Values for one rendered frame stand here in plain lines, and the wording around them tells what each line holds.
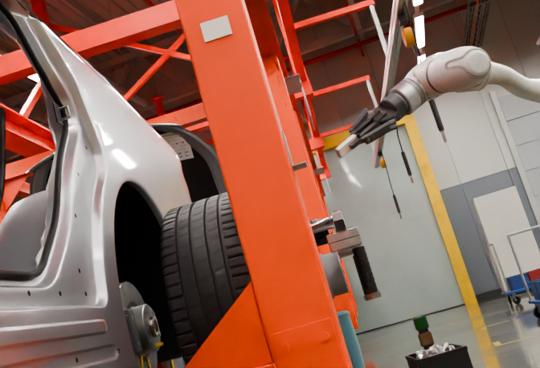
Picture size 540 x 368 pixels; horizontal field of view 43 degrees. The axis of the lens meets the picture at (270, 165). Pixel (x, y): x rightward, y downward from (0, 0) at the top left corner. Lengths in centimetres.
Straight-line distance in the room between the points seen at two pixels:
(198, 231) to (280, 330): 46
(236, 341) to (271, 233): 25
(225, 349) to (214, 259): 32
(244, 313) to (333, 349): 21
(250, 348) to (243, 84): 61
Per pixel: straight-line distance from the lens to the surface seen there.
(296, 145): 591
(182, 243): 190
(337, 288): 207
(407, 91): 194
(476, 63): 183
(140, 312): 219
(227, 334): 160
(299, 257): 156
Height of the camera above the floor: 77
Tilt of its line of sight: 12 degrees up
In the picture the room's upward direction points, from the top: 16 degrees counter-clockwise
